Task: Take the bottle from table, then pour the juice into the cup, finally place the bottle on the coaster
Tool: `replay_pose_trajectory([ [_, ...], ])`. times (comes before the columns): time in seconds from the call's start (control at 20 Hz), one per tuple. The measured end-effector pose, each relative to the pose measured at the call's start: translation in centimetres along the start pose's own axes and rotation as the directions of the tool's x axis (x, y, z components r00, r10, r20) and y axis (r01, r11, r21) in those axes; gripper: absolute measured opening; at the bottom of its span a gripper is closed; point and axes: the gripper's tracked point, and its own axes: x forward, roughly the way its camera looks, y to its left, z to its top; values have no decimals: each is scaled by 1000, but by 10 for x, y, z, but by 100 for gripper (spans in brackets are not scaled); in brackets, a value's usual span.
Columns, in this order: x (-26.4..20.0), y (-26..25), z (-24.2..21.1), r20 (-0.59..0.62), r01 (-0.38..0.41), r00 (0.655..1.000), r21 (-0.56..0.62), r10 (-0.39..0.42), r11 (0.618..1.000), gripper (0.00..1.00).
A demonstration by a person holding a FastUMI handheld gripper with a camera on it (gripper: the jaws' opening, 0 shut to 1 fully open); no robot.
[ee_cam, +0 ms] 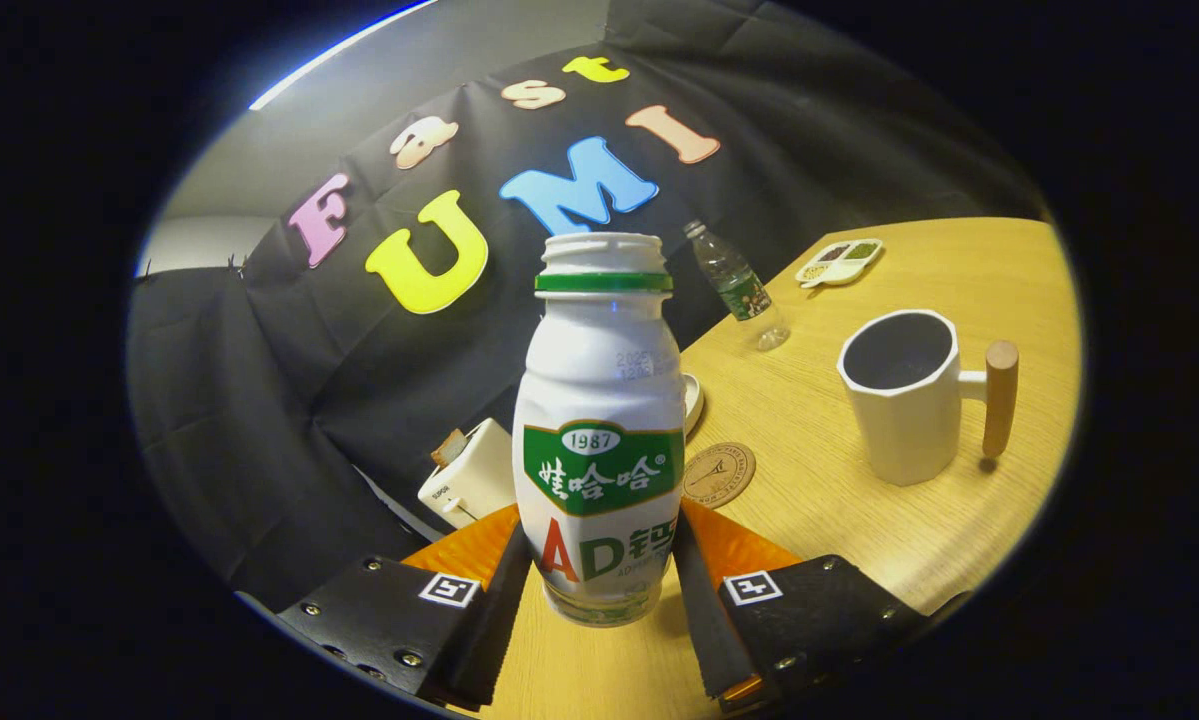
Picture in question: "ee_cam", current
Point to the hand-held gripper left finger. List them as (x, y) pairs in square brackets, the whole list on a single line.
[(489, 630)]

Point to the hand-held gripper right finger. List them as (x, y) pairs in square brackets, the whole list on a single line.
[(709, 630)]

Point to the round cork coaster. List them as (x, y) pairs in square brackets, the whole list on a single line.
[(724, 478)]

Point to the white juice bottle green label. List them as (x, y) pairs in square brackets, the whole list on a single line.
[(599, 380)]

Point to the clear plastic water bottle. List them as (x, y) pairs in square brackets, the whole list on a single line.
[(744, 290)]

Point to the white toaster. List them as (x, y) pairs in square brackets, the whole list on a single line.
[(484, 470)]

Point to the wooden table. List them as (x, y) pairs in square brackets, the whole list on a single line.
[(859, 540)]

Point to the bread slice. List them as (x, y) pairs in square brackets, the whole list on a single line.
[(449, 448)]

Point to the white round plate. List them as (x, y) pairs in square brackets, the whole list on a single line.
[(693, 400)]

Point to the black backdrop cloth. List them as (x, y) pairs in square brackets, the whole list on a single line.
[(289, 400)]

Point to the white divided bean dish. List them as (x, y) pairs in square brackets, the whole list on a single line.
[(839, 263)]

